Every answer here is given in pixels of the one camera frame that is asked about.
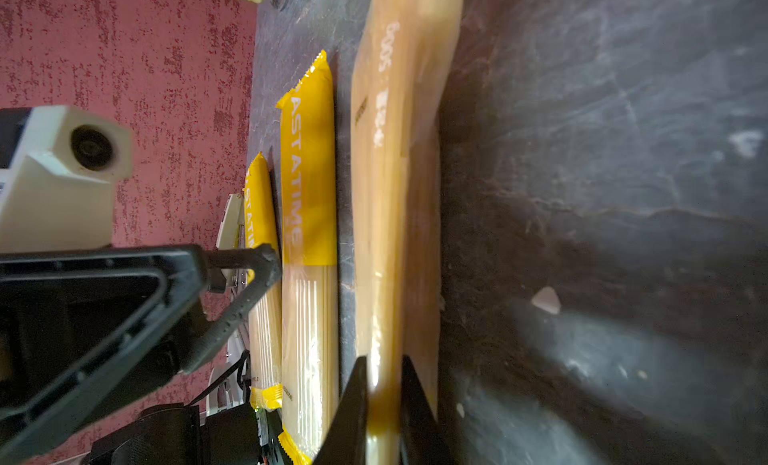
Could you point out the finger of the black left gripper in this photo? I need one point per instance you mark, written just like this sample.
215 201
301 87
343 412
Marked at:
264 262
86 333

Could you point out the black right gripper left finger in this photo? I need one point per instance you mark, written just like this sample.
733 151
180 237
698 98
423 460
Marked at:
345 442

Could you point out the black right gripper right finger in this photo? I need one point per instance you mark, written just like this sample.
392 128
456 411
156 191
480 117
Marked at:
422 442

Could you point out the yellow pasta bag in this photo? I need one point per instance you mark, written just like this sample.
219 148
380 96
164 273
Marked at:
400 74
310 338
265 325

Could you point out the white power strip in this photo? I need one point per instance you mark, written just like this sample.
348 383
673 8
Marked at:
228 393

